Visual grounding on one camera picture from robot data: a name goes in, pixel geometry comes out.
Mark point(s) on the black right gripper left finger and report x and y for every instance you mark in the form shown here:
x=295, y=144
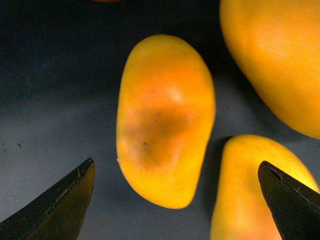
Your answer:
x=56, y=214

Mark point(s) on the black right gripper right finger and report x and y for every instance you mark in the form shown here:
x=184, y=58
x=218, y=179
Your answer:
x=295, y=207

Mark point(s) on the yellow mango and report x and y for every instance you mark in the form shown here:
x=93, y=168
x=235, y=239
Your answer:
x=276, y=44
x=165, y=116
x=240, y=211

